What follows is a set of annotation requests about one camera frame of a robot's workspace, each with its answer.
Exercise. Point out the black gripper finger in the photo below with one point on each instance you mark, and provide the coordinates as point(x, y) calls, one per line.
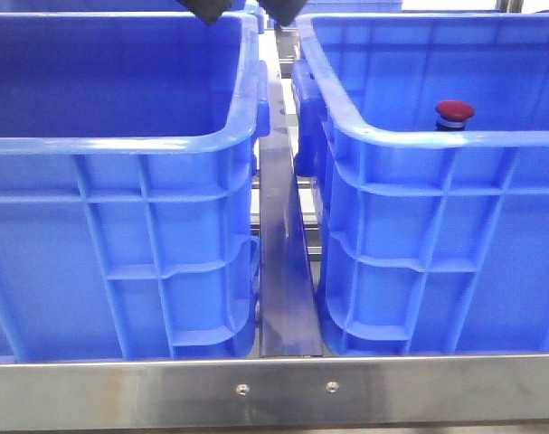
point(283, 12)
point(208, 11)

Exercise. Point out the steel front rail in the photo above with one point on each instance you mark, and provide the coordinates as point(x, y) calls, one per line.
point(278, 392)

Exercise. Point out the red mushroom push button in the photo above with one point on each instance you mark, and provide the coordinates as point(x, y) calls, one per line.
point(453, 115)

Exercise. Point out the blue plastic crate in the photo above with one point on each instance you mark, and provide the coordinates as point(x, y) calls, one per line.
point(433, 242)
point(126, 160)

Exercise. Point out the rear right blue crate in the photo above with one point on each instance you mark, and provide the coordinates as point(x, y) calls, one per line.
point(364, 6)

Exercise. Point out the steel centre divider bar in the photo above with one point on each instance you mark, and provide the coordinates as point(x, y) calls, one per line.
point(289, 321)

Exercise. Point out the left blue plastic crate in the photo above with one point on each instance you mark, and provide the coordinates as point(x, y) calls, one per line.
point(126, 160)

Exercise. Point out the right blue plastic crate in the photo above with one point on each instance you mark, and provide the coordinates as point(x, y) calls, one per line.
point(433, 242)

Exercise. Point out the rear left blue crate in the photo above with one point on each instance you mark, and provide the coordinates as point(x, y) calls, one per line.
point(120, 4)

